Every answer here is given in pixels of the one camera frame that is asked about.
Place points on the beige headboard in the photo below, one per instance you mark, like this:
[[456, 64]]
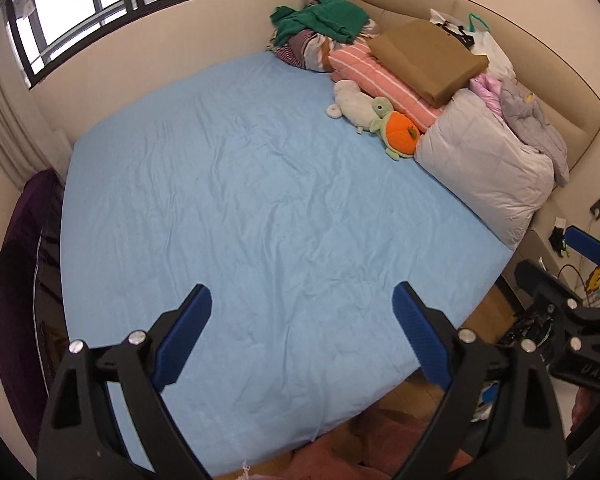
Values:
[[568, 100]]

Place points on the green clothing pile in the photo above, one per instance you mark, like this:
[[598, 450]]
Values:
[[340, 20]]

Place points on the beige curtain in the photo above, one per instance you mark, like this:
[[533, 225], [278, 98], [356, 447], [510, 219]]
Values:
[[28, 143]]

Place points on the purple dark cloth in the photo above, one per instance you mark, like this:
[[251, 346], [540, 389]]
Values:
[[21, 371]]

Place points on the pink striped pillow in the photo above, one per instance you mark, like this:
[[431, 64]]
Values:
[[375, 80]]

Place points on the striped folded clothes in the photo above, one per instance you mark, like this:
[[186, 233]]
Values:
[[316, 52]]

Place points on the grey jacket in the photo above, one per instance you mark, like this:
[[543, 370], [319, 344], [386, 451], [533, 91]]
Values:
[[523, 113]]

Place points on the grey bedside cabinet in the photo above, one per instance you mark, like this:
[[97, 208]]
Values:
[[537, 247]]

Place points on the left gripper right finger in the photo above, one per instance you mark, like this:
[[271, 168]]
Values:
[[523, 438]]

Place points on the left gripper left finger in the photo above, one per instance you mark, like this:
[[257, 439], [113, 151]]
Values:
[[80, 436]]

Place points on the wall power socket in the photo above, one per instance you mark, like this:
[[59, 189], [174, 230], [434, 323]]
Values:
[[595, 210]]

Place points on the white pillow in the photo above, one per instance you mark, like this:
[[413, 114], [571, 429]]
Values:
[[479, 159]]

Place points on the black item on cabinet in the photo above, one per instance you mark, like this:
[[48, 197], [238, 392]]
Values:
[[558, 242]]

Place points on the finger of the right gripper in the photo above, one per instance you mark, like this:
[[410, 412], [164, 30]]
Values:
[[585, 244], [546, 290]]

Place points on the orange green turtle plush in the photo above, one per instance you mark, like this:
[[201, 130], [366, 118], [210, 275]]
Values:
[[397, 132]]

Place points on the light blue bed sheet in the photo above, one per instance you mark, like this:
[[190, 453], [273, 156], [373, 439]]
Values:
[[235, 178]]

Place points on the white bicycle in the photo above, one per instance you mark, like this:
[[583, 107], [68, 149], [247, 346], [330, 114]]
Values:
[[537, 325]]

